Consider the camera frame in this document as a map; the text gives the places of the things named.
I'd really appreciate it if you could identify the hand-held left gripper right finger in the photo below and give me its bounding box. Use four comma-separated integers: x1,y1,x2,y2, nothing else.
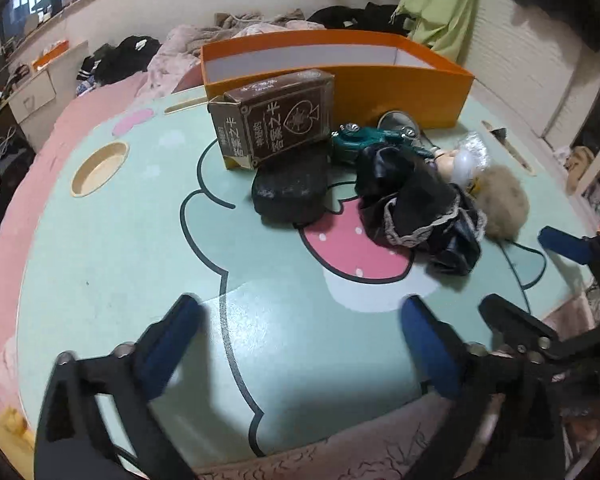
400,294,567,480

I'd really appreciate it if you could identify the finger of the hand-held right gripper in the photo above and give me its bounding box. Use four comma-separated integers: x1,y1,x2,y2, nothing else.
478,293,570,362
538,226,600,267

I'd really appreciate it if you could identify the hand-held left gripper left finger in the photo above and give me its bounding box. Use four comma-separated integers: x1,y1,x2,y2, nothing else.
34,294,204,480

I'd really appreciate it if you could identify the green toy car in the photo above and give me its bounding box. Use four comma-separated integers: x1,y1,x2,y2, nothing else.
329,122,432,166

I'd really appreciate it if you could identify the orange cardboard box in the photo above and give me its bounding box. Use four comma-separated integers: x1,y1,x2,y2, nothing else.
200,29,475,129

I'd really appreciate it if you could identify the beige plush toy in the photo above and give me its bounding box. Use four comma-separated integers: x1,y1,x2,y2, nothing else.
564,145,597,197

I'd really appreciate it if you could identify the pink printed blanket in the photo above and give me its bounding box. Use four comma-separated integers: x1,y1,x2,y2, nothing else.
145,20,312,97
195,290,600,480

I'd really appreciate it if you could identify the doll in black dress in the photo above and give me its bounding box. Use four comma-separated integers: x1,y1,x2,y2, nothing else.
354,131,492,277

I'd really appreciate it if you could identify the yellow cloth patch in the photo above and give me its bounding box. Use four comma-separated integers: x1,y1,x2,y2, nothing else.
0,406,34,462

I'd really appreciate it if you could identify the black textured pouch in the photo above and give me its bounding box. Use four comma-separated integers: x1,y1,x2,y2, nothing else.
251,152,331,225

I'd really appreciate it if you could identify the round silver mirror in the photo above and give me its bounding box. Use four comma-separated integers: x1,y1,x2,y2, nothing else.
377,109,422,137

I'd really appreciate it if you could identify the brown card box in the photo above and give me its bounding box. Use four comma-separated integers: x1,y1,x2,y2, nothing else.
209,69,336,172

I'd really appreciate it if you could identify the light green hanging cloth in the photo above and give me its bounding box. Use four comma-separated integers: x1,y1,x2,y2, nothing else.
390,0,482,64

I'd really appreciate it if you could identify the white drawer cabinet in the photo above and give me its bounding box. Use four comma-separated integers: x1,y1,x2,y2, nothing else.
7,40,89,124

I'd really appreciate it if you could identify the black striped clothes pile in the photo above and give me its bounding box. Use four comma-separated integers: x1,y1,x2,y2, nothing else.
76,36,162,97

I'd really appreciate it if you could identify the orange flat box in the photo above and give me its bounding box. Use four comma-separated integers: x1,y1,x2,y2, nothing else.
31,40,72,69

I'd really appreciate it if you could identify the beige brown cloth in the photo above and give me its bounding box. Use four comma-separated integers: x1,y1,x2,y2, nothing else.
214,8,307,30

